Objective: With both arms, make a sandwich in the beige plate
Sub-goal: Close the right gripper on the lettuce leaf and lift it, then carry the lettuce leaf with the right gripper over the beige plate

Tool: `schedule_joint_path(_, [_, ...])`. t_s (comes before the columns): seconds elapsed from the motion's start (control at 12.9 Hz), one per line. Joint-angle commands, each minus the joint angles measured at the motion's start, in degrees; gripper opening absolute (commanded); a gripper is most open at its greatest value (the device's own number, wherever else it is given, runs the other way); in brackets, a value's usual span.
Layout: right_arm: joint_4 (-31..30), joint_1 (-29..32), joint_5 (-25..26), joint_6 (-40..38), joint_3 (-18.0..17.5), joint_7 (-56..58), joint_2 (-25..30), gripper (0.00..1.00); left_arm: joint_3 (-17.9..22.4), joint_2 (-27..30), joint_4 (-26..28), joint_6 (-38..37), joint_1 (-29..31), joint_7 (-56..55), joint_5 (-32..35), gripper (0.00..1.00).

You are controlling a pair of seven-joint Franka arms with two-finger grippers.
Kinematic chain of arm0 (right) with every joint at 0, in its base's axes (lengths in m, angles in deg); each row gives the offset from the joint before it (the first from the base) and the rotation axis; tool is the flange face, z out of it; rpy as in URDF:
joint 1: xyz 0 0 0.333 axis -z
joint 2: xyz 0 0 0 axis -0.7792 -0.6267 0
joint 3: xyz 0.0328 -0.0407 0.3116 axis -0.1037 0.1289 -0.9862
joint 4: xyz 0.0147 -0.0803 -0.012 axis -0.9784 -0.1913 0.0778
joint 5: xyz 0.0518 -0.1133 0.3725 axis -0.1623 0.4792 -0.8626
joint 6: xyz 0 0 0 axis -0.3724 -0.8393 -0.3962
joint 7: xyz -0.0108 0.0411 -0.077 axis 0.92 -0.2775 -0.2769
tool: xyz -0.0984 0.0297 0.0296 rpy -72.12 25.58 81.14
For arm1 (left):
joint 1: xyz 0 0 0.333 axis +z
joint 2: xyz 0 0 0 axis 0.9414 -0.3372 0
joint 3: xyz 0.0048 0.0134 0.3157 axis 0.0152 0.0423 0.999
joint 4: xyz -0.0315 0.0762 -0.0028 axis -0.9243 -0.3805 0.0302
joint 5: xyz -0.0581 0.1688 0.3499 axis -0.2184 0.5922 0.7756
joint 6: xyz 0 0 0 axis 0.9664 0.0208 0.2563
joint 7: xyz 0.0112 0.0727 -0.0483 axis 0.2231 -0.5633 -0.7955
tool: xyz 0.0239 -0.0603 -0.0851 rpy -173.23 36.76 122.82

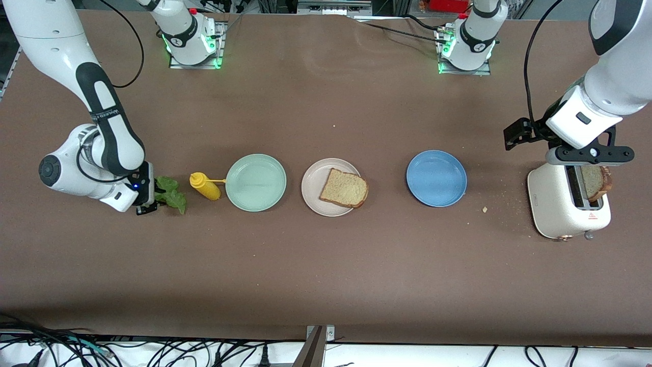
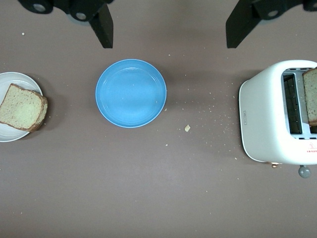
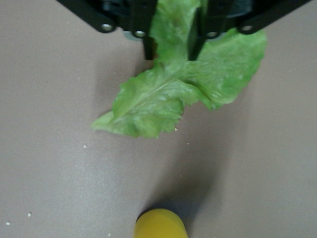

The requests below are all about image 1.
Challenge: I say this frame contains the green lettuce leaf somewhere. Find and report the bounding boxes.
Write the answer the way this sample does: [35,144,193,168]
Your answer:
[154,176,187,215]

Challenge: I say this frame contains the yellow mustard squeeze bottle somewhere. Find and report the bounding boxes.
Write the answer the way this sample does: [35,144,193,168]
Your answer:
[189,172,227,201]

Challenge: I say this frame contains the brown bread slice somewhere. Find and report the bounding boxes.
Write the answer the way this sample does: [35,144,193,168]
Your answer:
[319,168,369,209]
[581,166,613,202]

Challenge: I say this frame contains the blue plate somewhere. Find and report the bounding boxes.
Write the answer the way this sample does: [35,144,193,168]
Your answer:
[406,150,468,207]

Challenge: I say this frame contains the mint green plate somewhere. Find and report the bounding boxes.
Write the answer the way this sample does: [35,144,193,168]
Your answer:
[225,154,287,213]

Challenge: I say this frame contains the beige plate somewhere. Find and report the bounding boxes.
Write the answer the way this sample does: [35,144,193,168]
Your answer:
[302,158,365,217]

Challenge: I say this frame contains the white two-slot toaster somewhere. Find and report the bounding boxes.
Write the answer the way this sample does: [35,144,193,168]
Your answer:
[527,164,612,241]

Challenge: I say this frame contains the red box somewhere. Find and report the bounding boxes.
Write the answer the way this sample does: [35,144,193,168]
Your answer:
[429,0,470,13]

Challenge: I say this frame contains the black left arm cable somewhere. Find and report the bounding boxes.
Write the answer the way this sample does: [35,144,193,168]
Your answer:
[524,0,565,134]

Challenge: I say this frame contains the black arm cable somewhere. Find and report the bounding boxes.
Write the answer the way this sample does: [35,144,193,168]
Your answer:
[524,0,565,134]
[99,0,145,88]

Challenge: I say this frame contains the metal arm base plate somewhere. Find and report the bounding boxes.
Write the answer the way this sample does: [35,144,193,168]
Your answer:
[169,20,226,69]
[437,28,492,76]

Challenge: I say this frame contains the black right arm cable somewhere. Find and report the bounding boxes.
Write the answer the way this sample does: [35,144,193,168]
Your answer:
[99,0,145,88]

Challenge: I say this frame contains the black table cable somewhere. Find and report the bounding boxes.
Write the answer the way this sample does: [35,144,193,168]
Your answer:
[351,14,451,47]

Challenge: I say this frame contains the teal cable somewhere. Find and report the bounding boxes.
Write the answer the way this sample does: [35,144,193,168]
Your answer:
[64,335,112,356]

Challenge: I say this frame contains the grey metal frame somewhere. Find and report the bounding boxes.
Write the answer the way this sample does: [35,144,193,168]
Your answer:
[297,0,373,16]

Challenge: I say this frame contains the grey metal bracket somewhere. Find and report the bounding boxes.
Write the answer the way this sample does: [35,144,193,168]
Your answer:
[293,325,337,367]

